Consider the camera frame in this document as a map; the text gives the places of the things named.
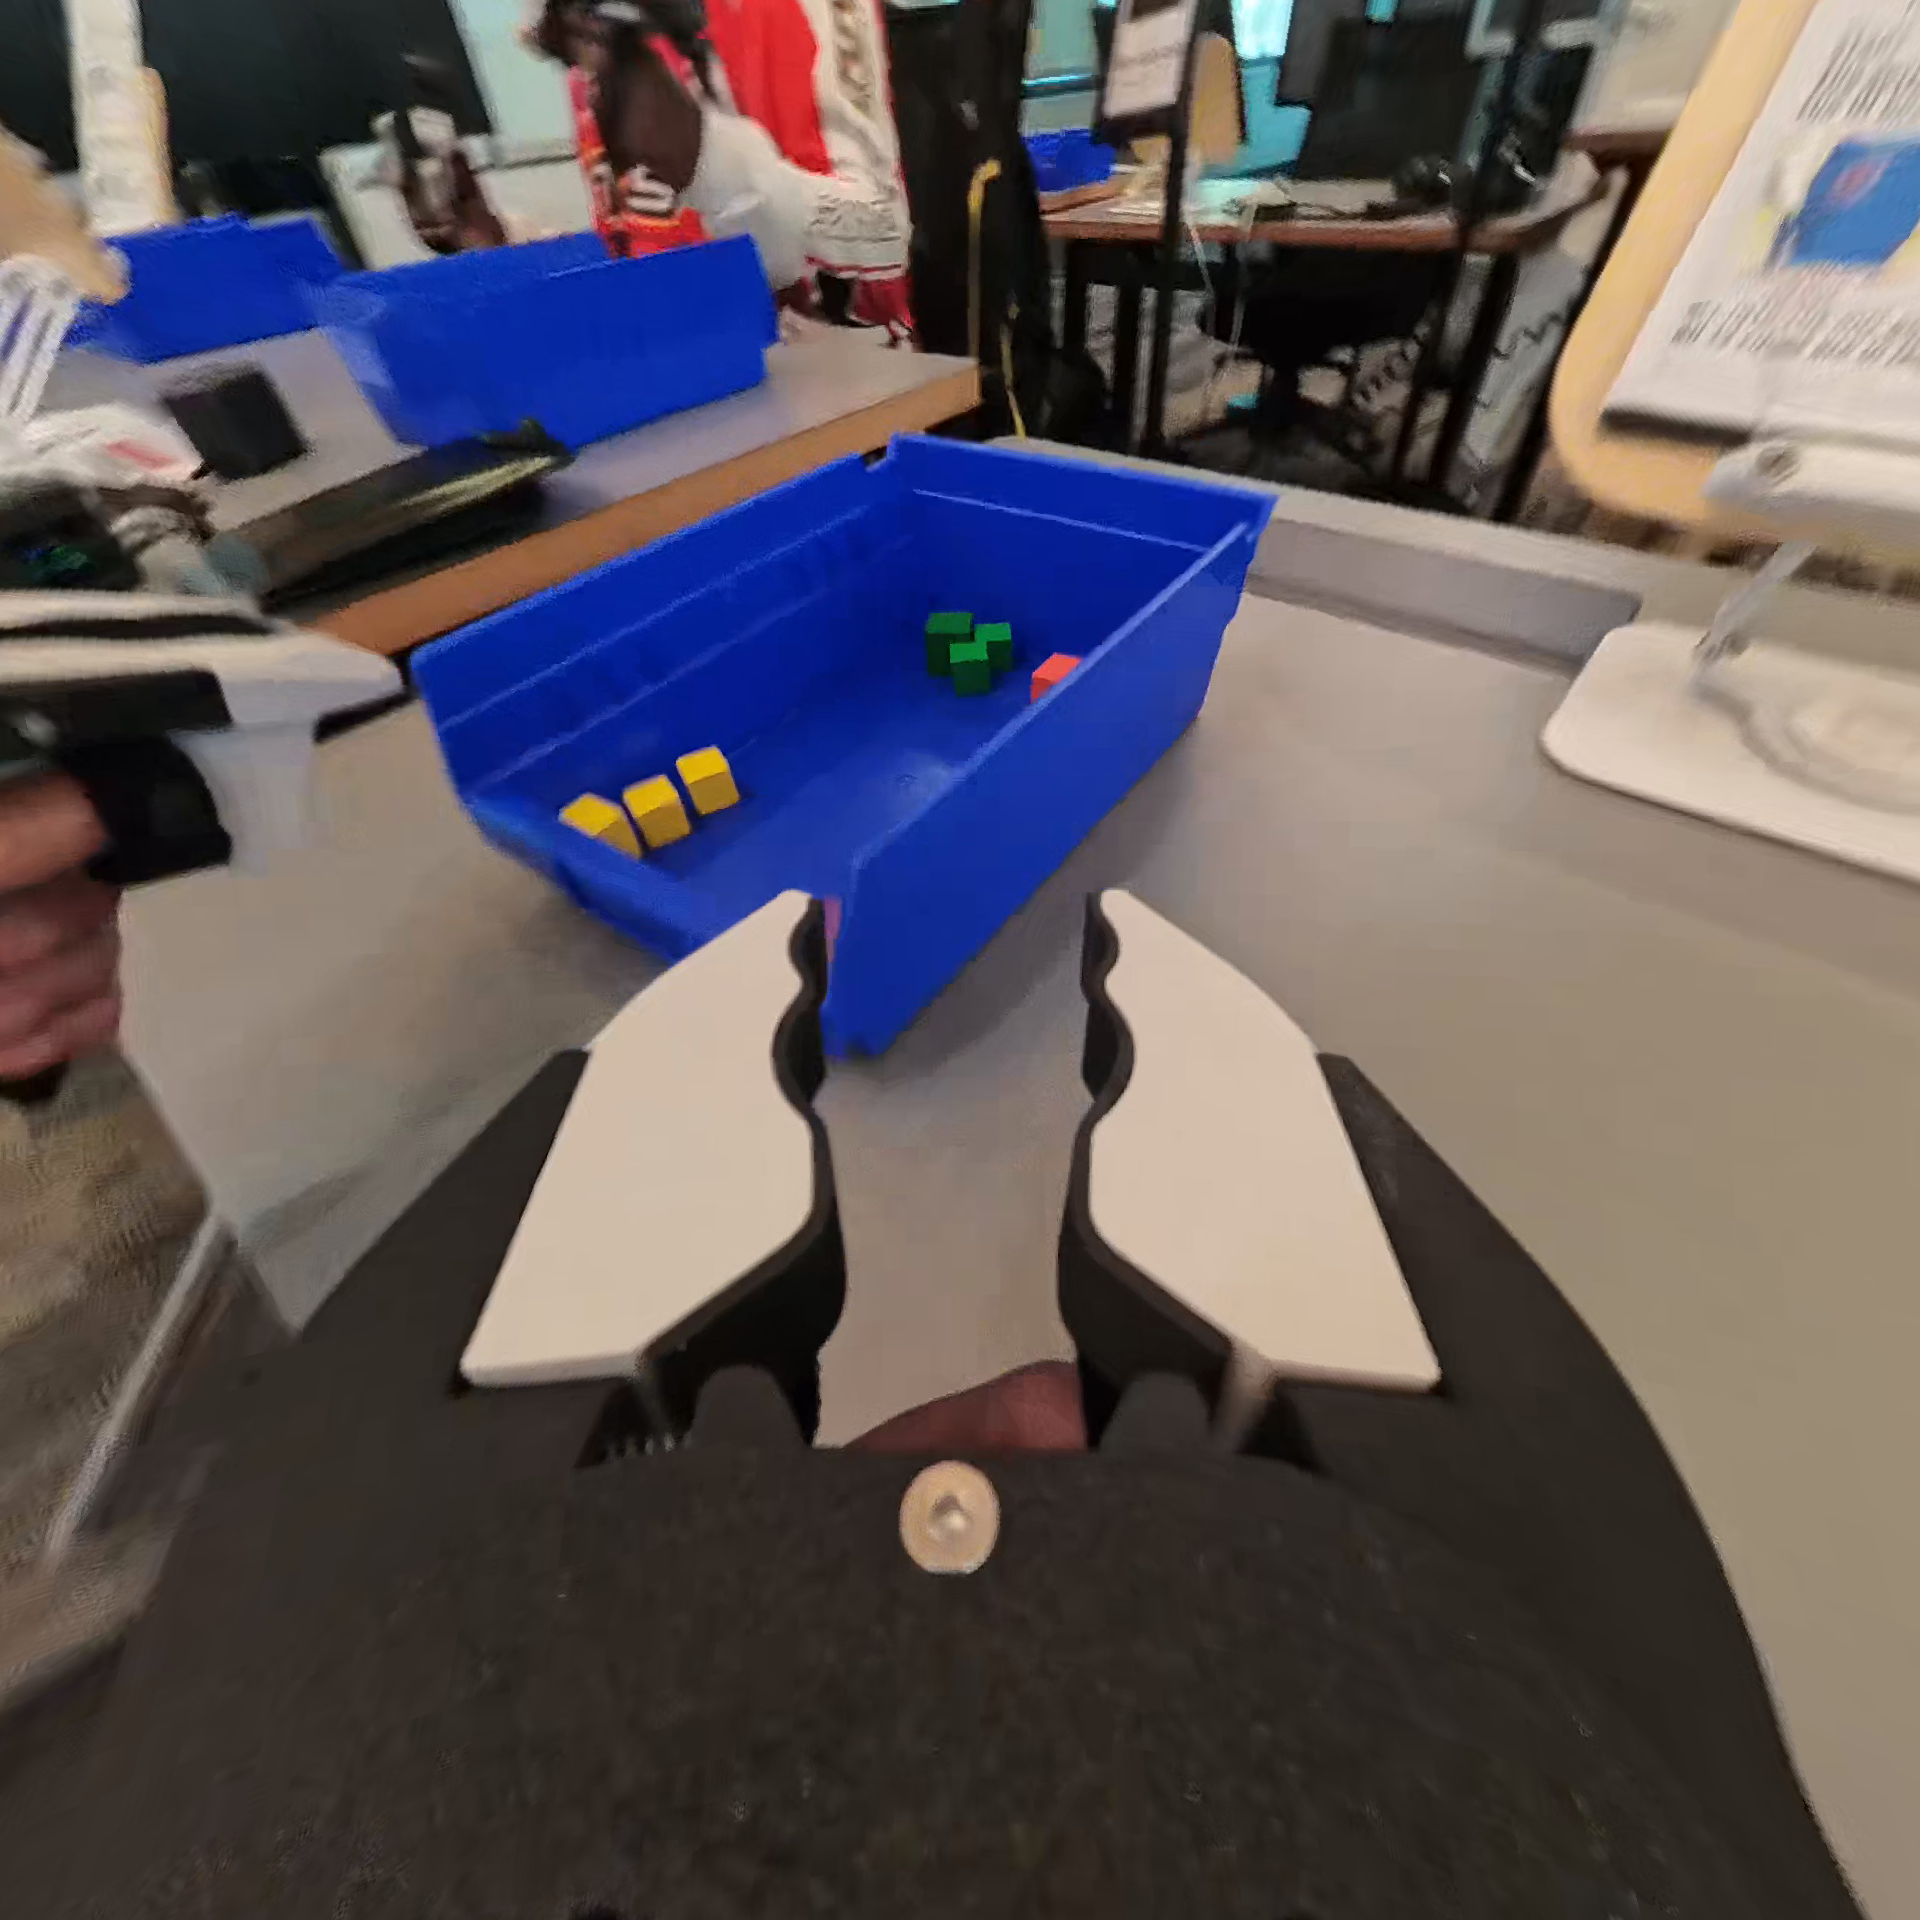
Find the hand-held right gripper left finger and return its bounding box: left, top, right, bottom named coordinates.
left=457, top=891, right=846, bottom=1387

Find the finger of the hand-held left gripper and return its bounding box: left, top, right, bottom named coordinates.
left=150, top=637, right=407, bottom=737

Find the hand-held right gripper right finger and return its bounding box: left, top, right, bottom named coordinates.
left=1059, top=889, right=1444, bottom=1405

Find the person's left hand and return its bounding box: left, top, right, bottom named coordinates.
left=0, top=780, right=132, bottom=1105

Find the black laptop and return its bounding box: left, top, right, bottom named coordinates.
left=226, top=425, right=578, bottom=600

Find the black box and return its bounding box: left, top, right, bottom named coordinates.
left=158, top=366, right=312, bottom=482

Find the large black screen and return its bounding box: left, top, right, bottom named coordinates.
left=135, top=0, right=497, bottom=172

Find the white and wooden book stand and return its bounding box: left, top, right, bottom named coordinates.
left=1540, top=0, right=1920, bottom=889

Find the black garment with yellow trim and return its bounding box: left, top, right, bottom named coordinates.
left=884, top=0, right=1053, bottom=437

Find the wooden top office table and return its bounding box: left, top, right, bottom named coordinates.
left=1042, top=150, right=1633, bottom=504

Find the black framed sign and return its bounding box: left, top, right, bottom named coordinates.
left=1094, top=0, right=1203, bottom=137

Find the printed instruction sheet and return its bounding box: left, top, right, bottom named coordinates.
left=1607, top=0, right=1920, bottom=437

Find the black monitor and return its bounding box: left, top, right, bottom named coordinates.
left=1292, top=8, right=1519, bottom=187

